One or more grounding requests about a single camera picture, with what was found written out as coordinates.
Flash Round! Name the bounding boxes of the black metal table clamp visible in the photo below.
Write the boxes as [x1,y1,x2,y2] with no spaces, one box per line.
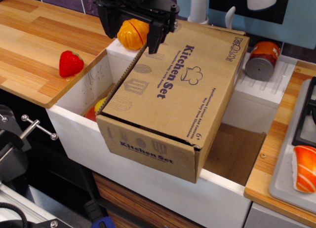
[0,105,58,183]

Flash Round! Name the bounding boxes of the yellow red toy vegetable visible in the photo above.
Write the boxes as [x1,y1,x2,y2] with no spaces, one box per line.
[84,97,107,122]

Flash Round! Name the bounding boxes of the black stove grate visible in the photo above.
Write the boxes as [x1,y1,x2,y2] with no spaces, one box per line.
[292,76,316,148]

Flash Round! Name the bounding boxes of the grey stove tray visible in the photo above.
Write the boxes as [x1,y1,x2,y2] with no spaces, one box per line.
[269,82,316,213]

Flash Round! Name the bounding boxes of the white toy faucet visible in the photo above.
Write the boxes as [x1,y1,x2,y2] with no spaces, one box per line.
[188,0,236,30]

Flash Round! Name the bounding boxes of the white toy sink basin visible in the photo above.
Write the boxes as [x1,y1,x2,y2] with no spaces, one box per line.
[46,37,298,228]

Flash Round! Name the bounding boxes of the black cable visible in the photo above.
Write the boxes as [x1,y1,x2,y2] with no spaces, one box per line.
[0,202,28,228]

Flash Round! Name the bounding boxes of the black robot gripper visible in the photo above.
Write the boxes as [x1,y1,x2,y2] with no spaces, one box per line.
[94,0,180,54]

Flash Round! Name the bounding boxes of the toy salmon sushi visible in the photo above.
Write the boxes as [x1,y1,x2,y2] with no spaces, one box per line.
[292,145,316,193]

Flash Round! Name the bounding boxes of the blue clamp handle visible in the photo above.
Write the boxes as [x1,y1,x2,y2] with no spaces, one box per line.
[91,216,116,228]

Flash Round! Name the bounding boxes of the red toy strawberry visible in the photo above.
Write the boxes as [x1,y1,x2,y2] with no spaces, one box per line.
[59,50,84,77]

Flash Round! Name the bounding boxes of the orange toy pumpkin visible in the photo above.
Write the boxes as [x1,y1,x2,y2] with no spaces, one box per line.
[117,18,149,50]

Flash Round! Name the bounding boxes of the brown cardboard kitchen set box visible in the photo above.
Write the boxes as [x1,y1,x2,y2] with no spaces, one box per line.
[96,21,249,183]

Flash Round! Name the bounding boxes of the orange toy soup can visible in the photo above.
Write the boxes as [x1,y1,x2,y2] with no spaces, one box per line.
[245,39,281,81]

